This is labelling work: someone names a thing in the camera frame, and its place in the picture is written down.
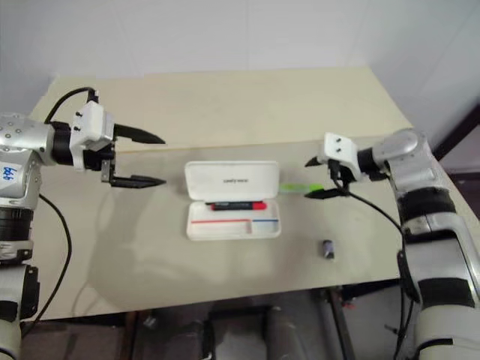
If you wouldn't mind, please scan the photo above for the red marker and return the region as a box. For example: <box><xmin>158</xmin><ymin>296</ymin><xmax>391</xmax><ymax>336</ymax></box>
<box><xmin>204</xmin><ymin>200</ymin><xmax>269</xmax><ymax>212</ymax></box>

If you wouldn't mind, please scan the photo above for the dark brown furniture frame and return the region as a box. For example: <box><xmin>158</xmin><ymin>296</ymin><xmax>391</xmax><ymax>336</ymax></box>
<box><xmin>430</xmin><ymin>107</ymin><xmax>480</xmax><ymax>223</ymax></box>

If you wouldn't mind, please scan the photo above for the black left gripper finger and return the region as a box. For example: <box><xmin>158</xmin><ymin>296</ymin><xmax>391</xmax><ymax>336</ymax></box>
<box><xmin>112</xmin><ymin>122</ymin><xmax>167</xmax><ymax>146</ymax></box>
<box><xmin>100</xmin><ymin>160</ymin><xmax>167</xmax><ymax>190</ymax></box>

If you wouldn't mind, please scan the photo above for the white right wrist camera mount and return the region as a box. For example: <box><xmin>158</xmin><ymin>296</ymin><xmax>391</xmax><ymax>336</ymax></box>
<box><xmin>317</xmin><ymin>131</ymin><xmax>364</xmax><ymax>182</ymax></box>

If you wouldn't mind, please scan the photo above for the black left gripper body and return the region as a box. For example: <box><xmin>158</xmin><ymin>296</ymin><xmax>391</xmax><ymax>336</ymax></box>
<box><xmin>83</xmin><ymin>140</ymin><xmax>117</xmax><ymax>173</ymax></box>

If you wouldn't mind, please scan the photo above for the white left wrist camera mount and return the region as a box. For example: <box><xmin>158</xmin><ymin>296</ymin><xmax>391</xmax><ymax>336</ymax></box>
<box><xmin>68</xmin><ymin>101</ymin><xmax>116</xmax><ymax>173</ymax></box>

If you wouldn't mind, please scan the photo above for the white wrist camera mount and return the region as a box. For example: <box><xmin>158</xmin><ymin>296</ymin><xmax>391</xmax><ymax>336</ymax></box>
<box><xmin>317</xmin><ymin>131</ymin><xmax>364</xmax><ymax>182</ymax></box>
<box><xmin>68</xmin><ymin>101</ymin><xmax>116</xmax><ymax>173</ymax></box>

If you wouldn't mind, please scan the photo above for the green marker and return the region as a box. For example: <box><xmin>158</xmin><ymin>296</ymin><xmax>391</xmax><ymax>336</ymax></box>
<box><xmin>278</xmin><ymin>182</ymin><xmax>325</xmax><ymax>195</ymax></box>

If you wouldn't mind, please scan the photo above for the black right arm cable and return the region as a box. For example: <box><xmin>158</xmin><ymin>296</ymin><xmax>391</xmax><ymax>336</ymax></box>
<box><xmin>328</xmin><ymin>160</ymin><xmax>422</xmax><ymax>303</ymax></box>

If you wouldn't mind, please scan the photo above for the white plastic pencil case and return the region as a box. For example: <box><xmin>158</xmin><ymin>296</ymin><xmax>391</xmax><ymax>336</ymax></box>
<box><xmin>184</xmin><ymin>160</ymin><xmax>283</xmax><ymax>242</ymax></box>

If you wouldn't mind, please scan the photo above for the grey metal table leg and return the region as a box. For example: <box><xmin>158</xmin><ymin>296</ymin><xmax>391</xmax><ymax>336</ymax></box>
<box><xmin>318</xmin><ymin>286</ymin><xmax>358</xmax><ymax>360</ymax></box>

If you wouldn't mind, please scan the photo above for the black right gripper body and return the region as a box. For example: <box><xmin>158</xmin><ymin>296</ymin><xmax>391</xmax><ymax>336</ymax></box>
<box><xmin>317</xmin><ymin>156</ymin><xmax>354</xmax><ymax>189</ymax></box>

